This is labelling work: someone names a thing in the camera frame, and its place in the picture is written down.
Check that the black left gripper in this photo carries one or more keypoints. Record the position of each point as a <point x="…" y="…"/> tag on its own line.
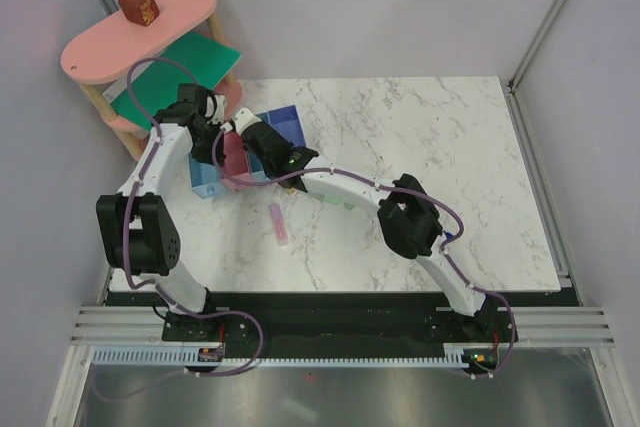
<point x="204" y="156"/>

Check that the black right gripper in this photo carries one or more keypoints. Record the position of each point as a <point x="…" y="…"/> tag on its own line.
<point x="276" y="137"/>

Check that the light blue plastic bin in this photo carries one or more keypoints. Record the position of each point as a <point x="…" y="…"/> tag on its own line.
<point x="255" y="173"/>

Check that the purple blue plastic bin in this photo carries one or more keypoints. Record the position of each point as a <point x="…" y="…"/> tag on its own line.
<point x="286" y="122"/>

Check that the pink plastic bin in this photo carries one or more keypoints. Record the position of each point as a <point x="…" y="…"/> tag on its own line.
<point x="236" y="162"/>

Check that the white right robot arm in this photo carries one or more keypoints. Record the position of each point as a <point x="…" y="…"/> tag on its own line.
<point x="408" y="217"/>

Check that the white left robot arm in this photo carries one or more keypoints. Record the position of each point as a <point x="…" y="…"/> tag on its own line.
<point x="138" y="233"/>

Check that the pink highlighter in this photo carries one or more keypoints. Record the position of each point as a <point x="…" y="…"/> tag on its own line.
<point x="278" y="224"/>

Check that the green board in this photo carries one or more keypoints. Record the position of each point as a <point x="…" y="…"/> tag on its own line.
<point x="155" y="84"/>

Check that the pink two-tier shelf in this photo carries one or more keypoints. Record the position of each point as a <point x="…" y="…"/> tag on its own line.
<point x="105" y="52"/>

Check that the brown wooden cube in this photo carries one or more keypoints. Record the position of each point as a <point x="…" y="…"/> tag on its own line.
<point x="140" y="12"/>

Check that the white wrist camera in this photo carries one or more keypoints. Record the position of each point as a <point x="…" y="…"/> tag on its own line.
<point x="242" y="117"/>

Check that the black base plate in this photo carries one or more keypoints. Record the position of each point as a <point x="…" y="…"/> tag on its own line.
<point x="356" y="324"/>

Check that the white slotted cable duct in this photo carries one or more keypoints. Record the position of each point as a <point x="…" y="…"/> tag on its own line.
<point x="183" y="356"/>

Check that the aluminium frame rail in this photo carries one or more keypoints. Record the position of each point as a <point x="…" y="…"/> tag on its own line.
<point x="525" y="100"/>

